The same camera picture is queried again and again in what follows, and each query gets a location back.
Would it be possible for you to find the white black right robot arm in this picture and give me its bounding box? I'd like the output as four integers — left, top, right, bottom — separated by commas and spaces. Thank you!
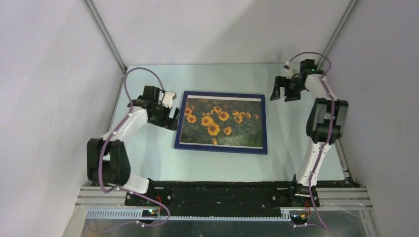
270, 59, 348, 206

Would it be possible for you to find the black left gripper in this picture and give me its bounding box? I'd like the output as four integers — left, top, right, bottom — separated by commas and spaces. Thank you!
147, 102, 180, 131

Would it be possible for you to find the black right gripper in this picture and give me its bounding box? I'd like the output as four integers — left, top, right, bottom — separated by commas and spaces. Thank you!
270, 76, 306, 102

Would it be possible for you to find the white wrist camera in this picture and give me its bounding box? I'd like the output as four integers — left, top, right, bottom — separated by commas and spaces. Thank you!
161, 91, 177, 109
284, 61, 294, 79

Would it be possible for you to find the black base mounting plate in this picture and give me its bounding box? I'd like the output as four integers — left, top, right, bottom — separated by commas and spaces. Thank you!
125, 181, 320, 217

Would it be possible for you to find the aluminium enclosure rail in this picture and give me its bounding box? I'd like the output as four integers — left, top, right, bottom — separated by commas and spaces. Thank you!
82, 0, 127, 74

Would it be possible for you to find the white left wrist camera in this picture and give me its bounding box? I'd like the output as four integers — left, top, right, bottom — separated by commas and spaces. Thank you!
161, 91, 177, 109

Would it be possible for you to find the grey cable duct strip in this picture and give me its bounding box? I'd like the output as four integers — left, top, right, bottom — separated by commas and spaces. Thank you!
85, 208, 291, 222

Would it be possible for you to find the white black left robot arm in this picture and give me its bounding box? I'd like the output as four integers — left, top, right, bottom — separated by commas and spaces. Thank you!
86, 86, 180, 206

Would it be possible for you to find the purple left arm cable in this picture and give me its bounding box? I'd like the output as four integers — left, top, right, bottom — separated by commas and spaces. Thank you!
88, 67, 171, 234

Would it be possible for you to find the wooden picture frame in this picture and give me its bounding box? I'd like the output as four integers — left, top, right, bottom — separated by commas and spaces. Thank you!
173, 91, 268, 156

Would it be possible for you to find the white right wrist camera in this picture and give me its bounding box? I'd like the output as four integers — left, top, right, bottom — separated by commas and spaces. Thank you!
284, 61, 294, 79

